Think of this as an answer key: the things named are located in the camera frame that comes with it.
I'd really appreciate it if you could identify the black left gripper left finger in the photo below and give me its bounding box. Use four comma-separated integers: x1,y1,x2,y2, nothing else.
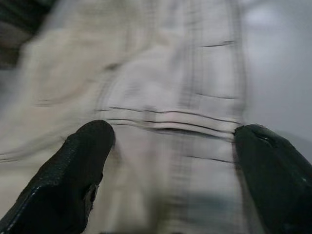
0,119,116,234

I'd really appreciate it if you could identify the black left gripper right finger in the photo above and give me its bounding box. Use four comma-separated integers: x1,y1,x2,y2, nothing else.
233,123,312,234

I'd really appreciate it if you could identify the cream garment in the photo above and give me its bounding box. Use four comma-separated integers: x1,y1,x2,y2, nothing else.
0,0,253,234

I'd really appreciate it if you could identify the white table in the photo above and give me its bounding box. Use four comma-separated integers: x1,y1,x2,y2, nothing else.
240,0,312,171

